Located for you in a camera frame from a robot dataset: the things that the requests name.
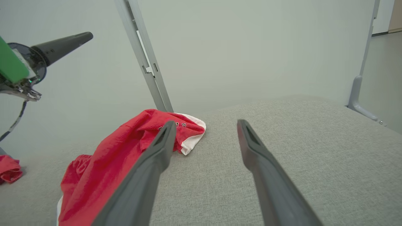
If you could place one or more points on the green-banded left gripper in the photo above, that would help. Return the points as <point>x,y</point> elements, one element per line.
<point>12,66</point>

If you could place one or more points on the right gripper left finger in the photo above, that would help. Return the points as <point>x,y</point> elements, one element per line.
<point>138,194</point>

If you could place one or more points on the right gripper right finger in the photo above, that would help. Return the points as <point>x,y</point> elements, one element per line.
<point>279,197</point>

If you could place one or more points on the red basketball jersey white sleeves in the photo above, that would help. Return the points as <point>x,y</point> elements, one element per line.
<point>103,163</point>

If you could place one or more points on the crumpled red cloth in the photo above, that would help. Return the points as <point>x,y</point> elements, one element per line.
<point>9,171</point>

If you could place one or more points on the grey partition end post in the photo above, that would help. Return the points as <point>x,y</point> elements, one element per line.
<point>355,91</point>

